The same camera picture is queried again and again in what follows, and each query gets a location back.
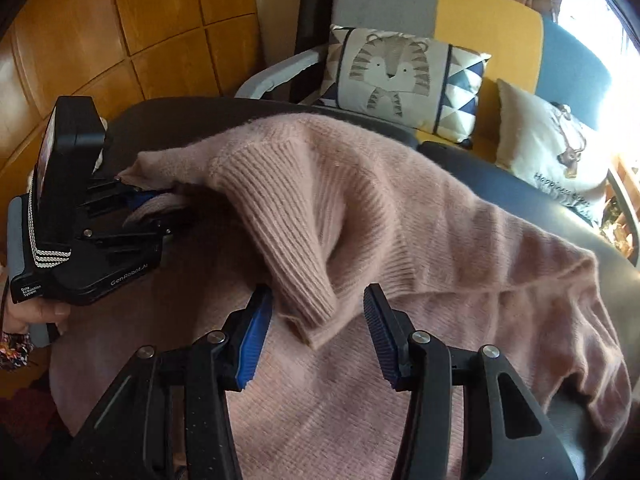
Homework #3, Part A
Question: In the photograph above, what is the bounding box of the deer print pillow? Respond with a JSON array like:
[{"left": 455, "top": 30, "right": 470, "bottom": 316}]
[{"left": 495, "top": 78, "right": 613, "bottom": 226}]

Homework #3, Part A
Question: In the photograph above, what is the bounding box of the window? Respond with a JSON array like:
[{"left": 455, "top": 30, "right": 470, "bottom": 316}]
[{"left": 555, "top": 0, "right": 640, "bottom": 86}]

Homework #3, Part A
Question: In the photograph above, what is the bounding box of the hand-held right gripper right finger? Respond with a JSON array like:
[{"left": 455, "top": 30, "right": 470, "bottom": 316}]
[{"left": 362, "top": 282, "right": 581, "bottom": 480}]

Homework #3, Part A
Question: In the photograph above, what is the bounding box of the black rolled mat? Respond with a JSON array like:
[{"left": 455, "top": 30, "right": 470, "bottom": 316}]
[{"left": 292, "top": 0, "right": 346, "bottom": 103}]

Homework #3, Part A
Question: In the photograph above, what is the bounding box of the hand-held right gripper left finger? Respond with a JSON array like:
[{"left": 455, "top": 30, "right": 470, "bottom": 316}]
[{"left": 65, "top": 282, "right": 276, "bottom": 480}]

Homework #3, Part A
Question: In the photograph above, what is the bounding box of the person's left hand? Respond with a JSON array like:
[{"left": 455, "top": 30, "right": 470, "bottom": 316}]
[{"left": 1, "top": 301, "right": 71, "bottom": 334}]

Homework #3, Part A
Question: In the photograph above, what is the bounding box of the cluttered wooden desk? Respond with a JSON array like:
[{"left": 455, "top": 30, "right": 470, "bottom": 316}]
[{"left": 600, "top": 155, "right": 640, "bottom": 261}]

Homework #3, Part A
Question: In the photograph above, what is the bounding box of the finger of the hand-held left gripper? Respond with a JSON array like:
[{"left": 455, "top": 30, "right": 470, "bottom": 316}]
[
  {"left": 82, "top": 176, "right": 174, "bottom": 211},
  {"left": 80, "top": 210, "right": 198, "bottom": 252}
]

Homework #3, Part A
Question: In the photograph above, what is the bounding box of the tiger print pillow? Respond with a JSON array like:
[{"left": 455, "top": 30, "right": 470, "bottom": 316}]
[{"left": 312, "top": 24, "right": 492, "bottom": 143}]

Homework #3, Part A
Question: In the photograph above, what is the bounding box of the grey yellow blue sofa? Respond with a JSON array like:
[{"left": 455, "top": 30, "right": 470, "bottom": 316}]
[{"left": 235, "top": 0, "right": 613, "bottom": 211}]

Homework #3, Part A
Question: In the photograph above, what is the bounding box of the pink knitted sweater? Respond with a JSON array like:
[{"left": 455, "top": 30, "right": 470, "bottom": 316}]
[{"left": 47, "top": 112, "right": 633, "bottom": 480}]

